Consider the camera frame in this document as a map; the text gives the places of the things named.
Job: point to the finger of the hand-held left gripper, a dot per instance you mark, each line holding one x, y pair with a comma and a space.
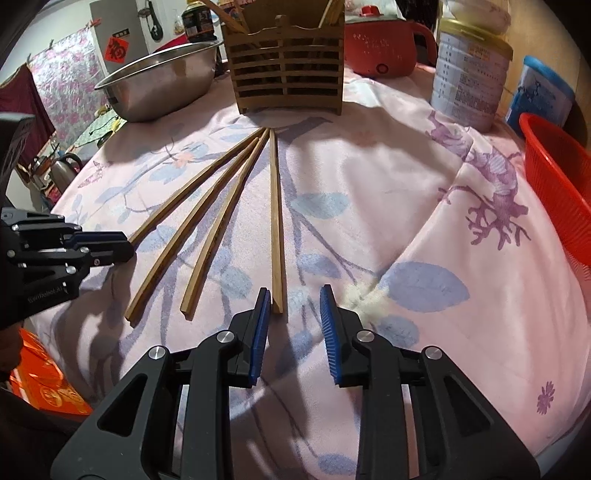
99, 238
111, 256

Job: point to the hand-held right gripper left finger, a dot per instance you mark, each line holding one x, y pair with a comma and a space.
259, 341

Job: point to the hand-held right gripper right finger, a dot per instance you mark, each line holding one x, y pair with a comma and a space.
330, 341

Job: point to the wooden chopstick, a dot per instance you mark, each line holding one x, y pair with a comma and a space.
194, 187
224, 16
225, 221
188, 226
330, 11
275, 221

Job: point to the wooden slatted chopstick holder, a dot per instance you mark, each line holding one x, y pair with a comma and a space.
286, 69

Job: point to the steel kettle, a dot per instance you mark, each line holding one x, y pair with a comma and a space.
67, 173

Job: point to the orange box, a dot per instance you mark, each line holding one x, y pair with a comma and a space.
46, 387

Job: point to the green patterned table cover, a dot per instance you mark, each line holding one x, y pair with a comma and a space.
99, 134

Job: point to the pink floral tablecloth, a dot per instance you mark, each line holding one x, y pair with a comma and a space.
415, 230

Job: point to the pink floral curtain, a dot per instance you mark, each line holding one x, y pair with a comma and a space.
69, 83

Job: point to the dark red hanging cloth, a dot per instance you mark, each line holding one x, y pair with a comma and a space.
27, 97

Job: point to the stainless steel bowl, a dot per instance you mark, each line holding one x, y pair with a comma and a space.
161, 87

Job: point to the red paper door sign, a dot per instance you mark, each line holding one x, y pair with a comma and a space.
115, 50

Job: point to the grey door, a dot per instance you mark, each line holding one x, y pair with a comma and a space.
122, 18

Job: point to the dark soy sauce bottle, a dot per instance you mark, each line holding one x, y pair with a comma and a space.
197, 21

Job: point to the red plastic basket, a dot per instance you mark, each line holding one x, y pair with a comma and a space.
558, 184

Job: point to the milk powder tin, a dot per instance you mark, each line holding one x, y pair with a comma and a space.
466, 78

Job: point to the red electric pot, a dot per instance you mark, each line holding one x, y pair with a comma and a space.
383, 46

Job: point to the blue packet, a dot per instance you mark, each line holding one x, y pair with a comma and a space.
540, 92

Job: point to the round wooden board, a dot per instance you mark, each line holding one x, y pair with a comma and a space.
554, 37

